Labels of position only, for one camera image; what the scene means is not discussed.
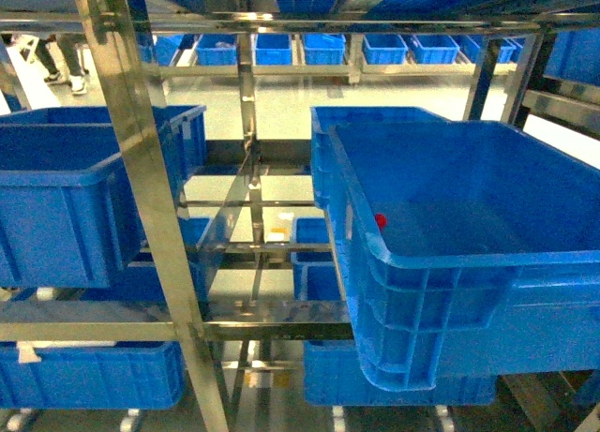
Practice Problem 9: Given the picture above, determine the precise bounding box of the left middle shelf blue crate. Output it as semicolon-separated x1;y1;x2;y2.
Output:
1;106;206;289

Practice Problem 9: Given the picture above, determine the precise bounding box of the lower left blue crate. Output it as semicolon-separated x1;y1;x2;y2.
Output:
1;341;185;410

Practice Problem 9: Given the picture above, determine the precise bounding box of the steel storage rack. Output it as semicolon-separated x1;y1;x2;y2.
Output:
1;0;599;431

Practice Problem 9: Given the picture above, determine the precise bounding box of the blue target crate on shelf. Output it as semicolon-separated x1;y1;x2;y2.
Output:
310;107;599;392

